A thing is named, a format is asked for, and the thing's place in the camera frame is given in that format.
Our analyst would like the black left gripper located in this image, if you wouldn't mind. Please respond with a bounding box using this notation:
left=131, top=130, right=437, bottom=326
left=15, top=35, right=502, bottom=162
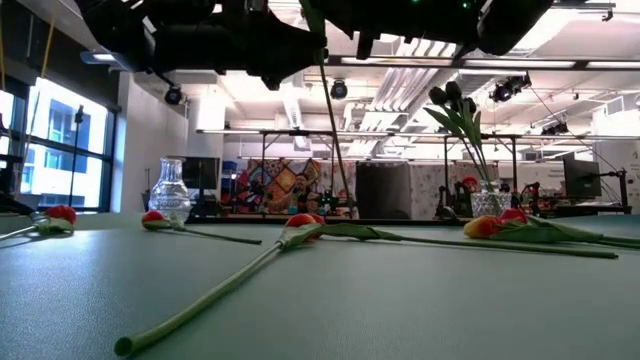
left=149, top=0, right=329, bottom=90

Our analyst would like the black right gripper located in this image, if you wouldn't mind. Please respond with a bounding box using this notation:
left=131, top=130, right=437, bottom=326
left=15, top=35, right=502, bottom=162
left=327, top=0, right=481, bottom=61

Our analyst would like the orange artificial tulip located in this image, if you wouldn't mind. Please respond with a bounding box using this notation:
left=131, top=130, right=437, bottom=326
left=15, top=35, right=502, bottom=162
left=113, top=213, right=321, bottom=357

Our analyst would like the yellow-orange artificial tulip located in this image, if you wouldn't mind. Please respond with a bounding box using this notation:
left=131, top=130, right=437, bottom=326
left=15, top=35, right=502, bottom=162
left=463, top=215, right=640, bottom=251

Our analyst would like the red-orange artificial tulip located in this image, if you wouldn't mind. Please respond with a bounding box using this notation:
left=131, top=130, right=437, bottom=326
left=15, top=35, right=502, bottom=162
left=0, top=204, right=79, bottom=241

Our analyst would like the clear bulbous glass vase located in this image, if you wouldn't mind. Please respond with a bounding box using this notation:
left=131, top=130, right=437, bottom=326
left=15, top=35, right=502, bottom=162
left=147, top=157, right=193, bottom=224

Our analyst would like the clear diamond-cut glass vase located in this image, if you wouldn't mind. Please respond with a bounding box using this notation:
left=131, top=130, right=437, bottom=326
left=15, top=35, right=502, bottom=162
left=470, top=180, right=513, bottom=220

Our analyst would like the black metal rack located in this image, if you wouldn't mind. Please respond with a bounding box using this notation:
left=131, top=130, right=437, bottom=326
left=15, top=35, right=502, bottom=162
left=442, top=132, right=519, bottom=216
left=259, top=129, right=337, bottom=214

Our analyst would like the colourful patchwork quilt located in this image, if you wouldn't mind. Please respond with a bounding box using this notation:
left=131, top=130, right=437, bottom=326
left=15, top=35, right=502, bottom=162
left=238, top=158, right=324, bottom=211

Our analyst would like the white floral cloth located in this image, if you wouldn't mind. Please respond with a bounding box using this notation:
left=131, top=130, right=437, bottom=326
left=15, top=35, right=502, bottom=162
left=322, top=160, right=358, bottom=211

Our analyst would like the black fabric panel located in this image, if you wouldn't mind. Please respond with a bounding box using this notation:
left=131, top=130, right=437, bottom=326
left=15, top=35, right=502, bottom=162
left=355, top=160, right=412, bottom=220

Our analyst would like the white patterned curtain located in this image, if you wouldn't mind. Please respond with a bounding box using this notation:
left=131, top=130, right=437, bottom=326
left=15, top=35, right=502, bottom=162
left=410, top=163, right=501, bottom=219

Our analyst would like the black tripod stand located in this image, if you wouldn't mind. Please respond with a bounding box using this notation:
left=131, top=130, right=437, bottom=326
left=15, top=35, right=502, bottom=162
left=68, top=103, right=86, bottom=206

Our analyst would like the large window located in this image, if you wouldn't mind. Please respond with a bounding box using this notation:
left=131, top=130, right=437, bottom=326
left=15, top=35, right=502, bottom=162
left=0, top=77, right=119, bottom=211

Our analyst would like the green table mat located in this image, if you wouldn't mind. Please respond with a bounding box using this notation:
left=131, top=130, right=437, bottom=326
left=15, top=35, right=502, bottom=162
left=0, top=213, right=640, bottom=360

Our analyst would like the silver ventilation duct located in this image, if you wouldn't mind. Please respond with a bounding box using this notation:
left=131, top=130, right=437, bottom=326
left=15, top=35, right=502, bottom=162
left=439, top=52, right=501, bottom=109

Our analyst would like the yellow cable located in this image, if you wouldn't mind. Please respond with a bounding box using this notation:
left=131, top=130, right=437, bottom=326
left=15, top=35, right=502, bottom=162
left=38, top=12, right=57, bottom=79

